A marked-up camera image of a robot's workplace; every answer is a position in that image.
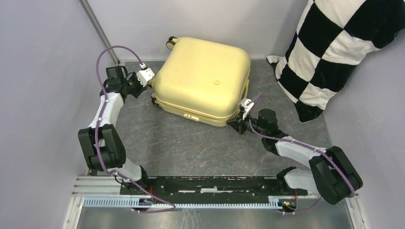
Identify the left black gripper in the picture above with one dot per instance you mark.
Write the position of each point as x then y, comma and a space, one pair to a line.
141, 89

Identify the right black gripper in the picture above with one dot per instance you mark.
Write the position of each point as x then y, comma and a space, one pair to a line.
238, 123

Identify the yellow hard-shell suitcase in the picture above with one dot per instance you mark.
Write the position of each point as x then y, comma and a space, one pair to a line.
202, 81

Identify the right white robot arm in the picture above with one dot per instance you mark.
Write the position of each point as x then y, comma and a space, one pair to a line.
329, 172

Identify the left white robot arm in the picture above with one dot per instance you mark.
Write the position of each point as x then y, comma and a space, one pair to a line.
101, 145

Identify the black white checkered blanket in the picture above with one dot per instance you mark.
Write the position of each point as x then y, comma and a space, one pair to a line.
331, 39

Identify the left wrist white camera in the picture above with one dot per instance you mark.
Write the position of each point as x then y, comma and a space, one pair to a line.
145, 75

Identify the wrist white camera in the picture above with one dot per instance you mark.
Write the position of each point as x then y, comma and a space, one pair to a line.
145, 75
245, 106

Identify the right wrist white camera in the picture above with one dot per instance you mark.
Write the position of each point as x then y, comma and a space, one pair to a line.
245, 106

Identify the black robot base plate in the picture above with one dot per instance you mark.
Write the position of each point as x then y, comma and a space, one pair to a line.
209, 190

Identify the aluminium frame rail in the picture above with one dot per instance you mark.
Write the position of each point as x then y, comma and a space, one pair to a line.
94, 22

